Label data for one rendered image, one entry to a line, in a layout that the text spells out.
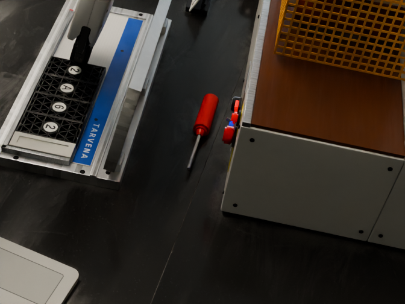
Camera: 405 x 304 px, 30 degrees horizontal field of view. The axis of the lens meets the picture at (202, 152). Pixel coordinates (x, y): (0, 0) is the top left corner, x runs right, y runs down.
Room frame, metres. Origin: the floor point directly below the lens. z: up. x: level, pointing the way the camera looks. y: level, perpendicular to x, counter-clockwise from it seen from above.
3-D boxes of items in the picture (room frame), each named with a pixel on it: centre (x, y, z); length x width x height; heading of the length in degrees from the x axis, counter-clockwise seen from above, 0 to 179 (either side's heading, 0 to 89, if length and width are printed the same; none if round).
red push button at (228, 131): (0.83, -0.04, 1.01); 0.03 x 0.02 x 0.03; 179
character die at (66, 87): (0.94, 0.24, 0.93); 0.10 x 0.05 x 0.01; 89
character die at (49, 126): (0.85, 0.25, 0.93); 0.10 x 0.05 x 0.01; 89
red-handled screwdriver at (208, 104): (0.92, 0.01, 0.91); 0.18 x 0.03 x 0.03; 176
